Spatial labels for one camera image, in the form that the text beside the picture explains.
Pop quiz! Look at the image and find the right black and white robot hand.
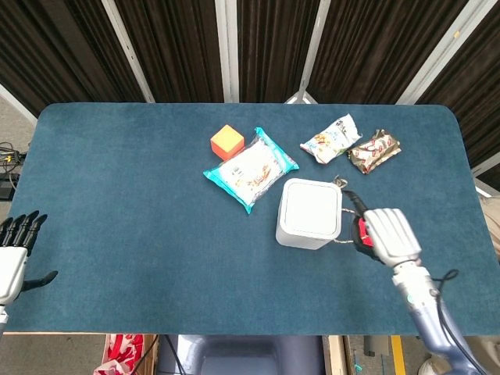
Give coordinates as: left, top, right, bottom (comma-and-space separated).
341, 190, 423, 269

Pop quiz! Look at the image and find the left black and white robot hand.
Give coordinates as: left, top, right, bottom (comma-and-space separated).
0, 210, 59, 306

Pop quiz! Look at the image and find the red plastic disc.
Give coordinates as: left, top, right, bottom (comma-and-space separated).
357, 218, 374, 248

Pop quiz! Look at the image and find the white plastic container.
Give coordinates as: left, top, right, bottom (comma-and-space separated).
275, 177, 344, 251

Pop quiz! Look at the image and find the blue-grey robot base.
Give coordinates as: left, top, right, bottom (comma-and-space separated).
158, 334, 325, 375

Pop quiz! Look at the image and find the brown gold snack bag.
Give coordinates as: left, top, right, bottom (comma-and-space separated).
346, 129, 402, 175

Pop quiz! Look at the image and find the black power box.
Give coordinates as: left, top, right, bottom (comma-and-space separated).
0, 173, 20, 201

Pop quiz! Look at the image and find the white crinkled snack bag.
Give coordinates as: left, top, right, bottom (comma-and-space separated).
299, 112, 363, 165

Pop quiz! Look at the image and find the light wooden plank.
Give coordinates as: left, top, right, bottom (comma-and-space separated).
322, 334, 349, 375

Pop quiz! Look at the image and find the beige cloth bundle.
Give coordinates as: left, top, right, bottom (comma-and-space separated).
416, 351, 442, 375

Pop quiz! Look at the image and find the red and white plastic bag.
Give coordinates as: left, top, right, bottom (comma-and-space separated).
93, 334, 145, 375

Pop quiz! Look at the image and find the blue felt table cover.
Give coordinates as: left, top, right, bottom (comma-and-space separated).
6, 102, 500, 337

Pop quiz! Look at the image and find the teal-edged clear snack pack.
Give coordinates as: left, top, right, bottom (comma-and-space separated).
202, 127, 300, 216

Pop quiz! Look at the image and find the brown cardboard box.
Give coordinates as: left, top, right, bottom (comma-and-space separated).
134, 334, 160, 375

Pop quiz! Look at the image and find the orange foam cube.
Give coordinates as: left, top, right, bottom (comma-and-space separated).
209, 124, 246, 162

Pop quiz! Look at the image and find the black pleated curtain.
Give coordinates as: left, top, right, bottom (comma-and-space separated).
0, 0, 500, 192

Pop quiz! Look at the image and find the beige braided rope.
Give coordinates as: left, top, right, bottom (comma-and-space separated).
330, 174, 359, 246

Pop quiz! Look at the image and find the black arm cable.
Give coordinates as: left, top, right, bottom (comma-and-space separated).
428, 268, 489, 375

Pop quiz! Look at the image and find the tangle of grey cables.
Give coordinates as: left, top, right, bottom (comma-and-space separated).
0, 142, 28, 175

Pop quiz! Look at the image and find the white metal frame beam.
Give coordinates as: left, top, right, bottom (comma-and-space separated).
284, 0, 333, 105
214, 0, 240, 104
470, 150, 500, 196
396, 0, 482, 105
0, 84, 38, 126
100, 0, 156, 104

